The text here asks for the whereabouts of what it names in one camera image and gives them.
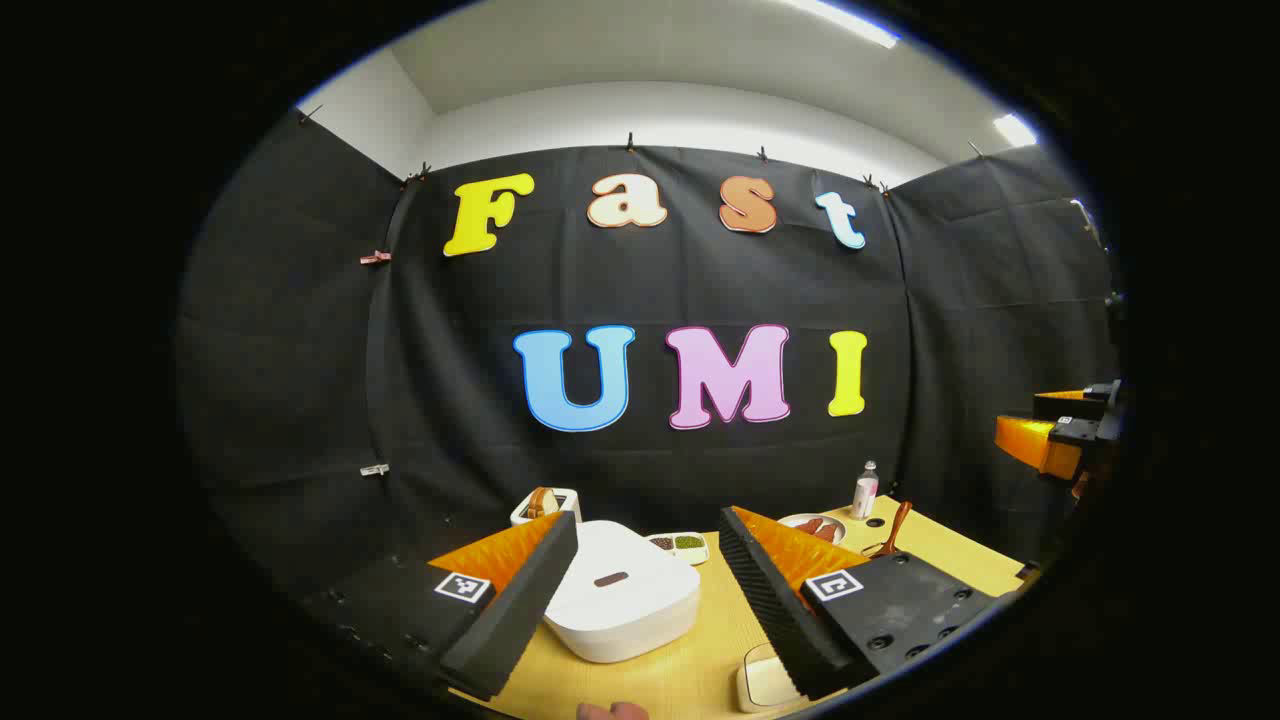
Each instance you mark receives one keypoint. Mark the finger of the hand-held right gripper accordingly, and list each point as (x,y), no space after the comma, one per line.
(1070,406)
(1040,445)

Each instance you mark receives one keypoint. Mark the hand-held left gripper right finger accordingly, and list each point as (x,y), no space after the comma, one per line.
(775,610)

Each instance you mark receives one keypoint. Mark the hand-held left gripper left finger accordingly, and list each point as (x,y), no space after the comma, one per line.
(515,610)

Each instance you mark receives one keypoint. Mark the clear container of rice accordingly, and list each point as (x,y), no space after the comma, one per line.
(765,685)

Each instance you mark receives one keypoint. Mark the white rice cooker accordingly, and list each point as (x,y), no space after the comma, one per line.
(630,610)

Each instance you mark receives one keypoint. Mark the brown wooden spoon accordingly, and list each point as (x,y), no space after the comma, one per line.
(897,522)

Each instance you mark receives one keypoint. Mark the red meat piece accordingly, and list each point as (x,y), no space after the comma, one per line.
(805,526)
(826,532)

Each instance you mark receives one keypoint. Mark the white round plate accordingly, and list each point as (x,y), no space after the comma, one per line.
(790,520)

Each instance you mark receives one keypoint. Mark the white divided dish of beans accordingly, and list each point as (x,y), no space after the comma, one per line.
(685,545)

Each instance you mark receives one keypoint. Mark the bread slice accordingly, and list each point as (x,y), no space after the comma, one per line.
(541,502)

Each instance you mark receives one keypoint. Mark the white toaster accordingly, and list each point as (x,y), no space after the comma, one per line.
(566,500)

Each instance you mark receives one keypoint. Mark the clear bottle with pink label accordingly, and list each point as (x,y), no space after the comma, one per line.
(865,495)

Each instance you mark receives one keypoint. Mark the black backdrop cloth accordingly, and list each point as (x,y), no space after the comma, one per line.
(450,400)

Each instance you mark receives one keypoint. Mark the small ceiling light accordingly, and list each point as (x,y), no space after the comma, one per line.
(1015,130)

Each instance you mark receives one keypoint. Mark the pink cloth clip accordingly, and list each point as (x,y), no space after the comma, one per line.
(376,258)

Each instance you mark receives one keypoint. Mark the long ceiling light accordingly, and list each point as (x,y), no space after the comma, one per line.
(845,22)

